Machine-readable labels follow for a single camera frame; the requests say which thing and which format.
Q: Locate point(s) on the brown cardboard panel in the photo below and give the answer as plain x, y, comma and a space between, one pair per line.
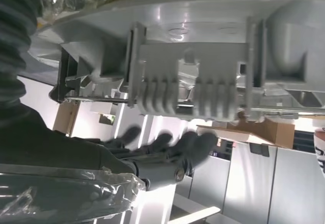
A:
65, 118

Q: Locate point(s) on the open cardboard box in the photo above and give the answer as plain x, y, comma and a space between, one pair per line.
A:
279, 133

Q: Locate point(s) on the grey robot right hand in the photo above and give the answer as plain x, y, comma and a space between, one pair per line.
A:
50, 155

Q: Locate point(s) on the white ceiling light bar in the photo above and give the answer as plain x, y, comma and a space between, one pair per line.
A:
195, 214

